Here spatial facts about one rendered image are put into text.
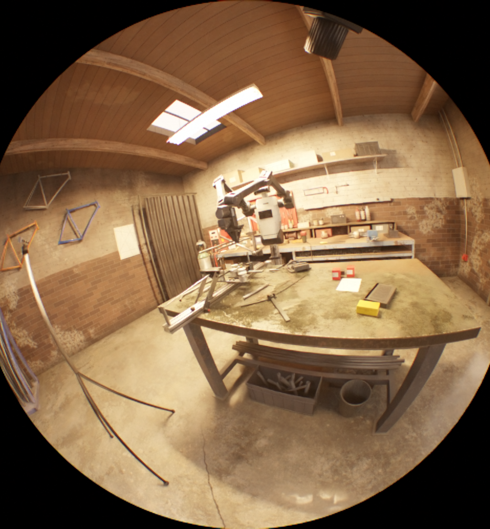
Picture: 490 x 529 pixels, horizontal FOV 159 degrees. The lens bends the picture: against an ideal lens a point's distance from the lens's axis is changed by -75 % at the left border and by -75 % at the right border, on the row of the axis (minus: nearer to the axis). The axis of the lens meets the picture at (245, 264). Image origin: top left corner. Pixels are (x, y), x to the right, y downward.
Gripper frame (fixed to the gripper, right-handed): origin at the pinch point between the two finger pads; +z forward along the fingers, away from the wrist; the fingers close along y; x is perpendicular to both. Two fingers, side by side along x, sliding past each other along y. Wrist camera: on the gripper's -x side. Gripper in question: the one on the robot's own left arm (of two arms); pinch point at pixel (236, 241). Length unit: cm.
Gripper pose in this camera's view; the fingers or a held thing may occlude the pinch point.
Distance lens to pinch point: 101.9
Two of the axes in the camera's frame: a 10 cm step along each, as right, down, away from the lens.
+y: 8.5, -0.5, -5.2
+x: 4.9, -3.0, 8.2
